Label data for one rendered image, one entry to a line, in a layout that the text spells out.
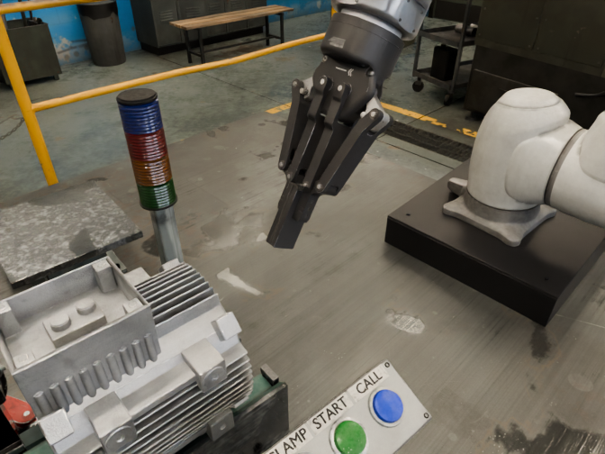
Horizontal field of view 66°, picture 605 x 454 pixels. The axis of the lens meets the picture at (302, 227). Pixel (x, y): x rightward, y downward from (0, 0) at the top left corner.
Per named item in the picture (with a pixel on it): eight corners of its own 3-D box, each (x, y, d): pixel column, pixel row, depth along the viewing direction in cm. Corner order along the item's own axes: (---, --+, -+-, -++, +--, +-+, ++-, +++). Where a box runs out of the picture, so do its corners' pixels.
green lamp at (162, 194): (149, 213, 77) (145, 190, 75) (134, 199, 81) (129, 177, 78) (183, 202, 80) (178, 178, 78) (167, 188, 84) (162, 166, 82)
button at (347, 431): (343, 467, 41) (350, 463, 40) (322, 436, 42) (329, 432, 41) (366, 446, 43) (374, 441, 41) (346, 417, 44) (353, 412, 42)
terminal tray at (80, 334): (41, 429, 41) (13, 377, 37) (9, 356, 48) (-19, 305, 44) (165, 357, 48) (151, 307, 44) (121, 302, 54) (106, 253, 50)
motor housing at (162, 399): (103, 542, 48) (42, 440, 37) (44, 415, 59) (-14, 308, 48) (259, 423, 58) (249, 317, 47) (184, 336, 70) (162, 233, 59)
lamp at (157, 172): (145, 190, 75) (139, 166, 72) (129, 177, 78) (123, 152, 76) (178, 178, 78) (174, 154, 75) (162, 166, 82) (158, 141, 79)
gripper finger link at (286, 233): (312, 188, 50) (317, 191, 50) (288, 246, 52) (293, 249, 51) (293, 184, 48) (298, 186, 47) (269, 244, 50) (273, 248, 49)
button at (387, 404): (381, 432, 44) (389, 428, 42) (361, 404, 45) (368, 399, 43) (402, 413, 45) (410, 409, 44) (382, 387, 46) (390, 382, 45)
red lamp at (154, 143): (139, 166, 72) (132, 139, 69) (123, 152, 76) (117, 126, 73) (174, 154, 75) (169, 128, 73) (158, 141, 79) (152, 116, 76)
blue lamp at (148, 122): (132, 139, 69) (126, 109, 67) (117, 126, 73) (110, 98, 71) (169, 128, 73) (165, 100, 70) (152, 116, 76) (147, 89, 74)
